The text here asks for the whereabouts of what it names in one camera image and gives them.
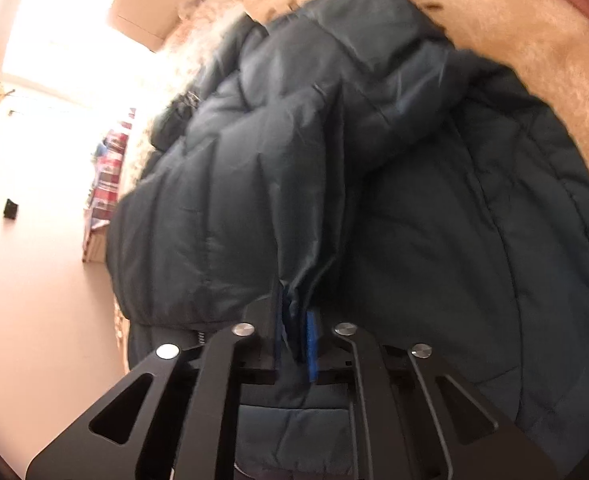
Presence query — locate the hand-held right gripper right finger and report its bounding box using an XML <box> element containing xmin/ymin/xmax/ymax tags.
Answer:
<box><xmin>304</xmin><ymin>308</ymin><xmax>558</xmax><ymax>480</ymax></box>

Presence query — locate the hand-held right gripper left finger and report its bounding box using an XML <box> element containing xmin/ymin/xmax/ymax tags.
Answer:
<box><xmin>26</xmin><ymin>280</ymin><xmax>288</xmax><ymax>480</ymax></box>

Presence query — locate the dark navy puffer jacket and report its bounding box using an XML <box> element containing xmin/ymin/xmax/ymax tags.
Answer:
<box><xmin>105</xmin><ymin>0</ymin><xmax>589</xmax><ymax>480</ymax></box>

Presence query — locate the red plaid cloth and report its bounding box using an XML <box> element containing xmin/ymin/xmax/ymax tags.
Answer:
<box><xmin>81</xmin><ymin>107</ymin><xmax>138</xmax><ymax>264</ymax></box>

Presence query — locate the beige leaf-patterned blanket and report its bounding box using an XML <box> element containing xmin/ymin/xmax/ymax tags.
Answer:
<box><xmin>112</xmin><ymin>0</ymin><xmax>589</xmax><ymax>376</ymax></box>

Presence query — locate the beige bed headboard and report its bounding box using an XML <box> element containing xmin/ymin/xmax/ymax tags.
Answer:
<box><xmin>109</xmin><ymin>0</ymin><xmax>255</xmax><ymax>43</ymax></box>

